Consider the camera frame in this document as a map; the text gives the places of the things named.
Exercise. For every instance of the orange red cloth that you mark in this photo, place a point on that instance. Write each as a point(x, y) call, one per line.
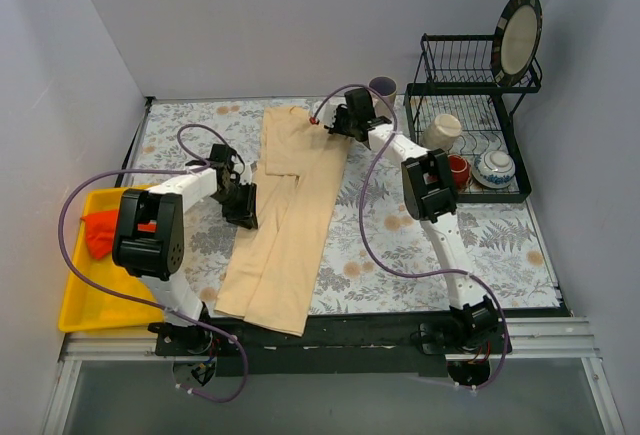
point(100, 228)

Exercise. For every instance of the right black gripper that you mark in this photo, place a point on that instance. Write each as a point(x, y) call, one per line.
point(338, 121)

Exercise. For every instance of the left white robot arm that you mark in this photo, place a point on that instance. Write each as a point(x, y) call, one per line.
point(149, 239)

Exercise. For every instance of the pink ceramic mug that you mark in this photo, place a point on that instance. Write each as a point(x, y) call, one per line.
point(387, 89)

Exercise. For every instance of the black wire dish rack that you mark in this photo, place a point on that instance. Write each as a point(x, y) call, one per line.
point(454, 76)

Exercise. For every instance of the yellow plastic tray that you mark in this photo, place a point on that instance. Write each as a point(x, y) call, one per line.
point(85, 308)

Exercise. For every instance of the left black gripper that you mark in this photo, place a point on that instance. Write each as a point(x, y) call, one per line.
point(245, 203)

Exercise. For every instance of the red bowl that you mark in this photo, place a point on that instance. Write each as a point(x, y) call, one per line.
point(460, 170)

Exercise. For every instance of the beige t shirt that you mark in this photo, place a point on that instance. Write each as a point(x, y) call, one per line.
point(272, 272)

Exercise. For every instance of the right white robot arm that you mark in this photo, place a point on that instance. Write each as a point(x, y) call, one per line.
point(430, 196)

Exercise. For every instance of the black rimmed beige plate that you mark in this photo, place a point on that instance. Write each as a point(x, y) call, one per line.
point(515, 41)

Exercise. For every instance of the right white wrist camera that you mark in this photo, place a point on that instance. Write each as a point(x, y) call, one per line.
point(324, 114)

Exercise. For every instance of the cream ceramic cup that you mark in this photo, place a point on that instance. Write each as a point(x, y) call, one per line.
point(442, 132)

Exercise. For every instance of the aluminium frame rail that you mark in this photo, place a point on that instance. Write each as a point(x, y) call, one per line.
point(534, 334)

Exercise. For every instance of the white blue patterned bowl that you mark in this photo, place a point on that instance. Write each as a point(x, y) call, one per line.
point(494, 169)

